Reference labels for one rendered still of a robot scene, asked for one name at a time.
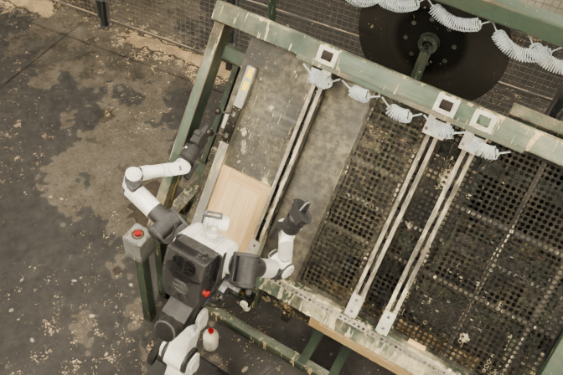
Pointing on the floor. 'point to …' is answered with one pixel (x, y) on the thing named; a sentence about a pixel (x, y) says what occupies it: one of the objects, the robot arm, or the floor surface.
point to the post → (146, 290)
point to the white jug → (210, 339)
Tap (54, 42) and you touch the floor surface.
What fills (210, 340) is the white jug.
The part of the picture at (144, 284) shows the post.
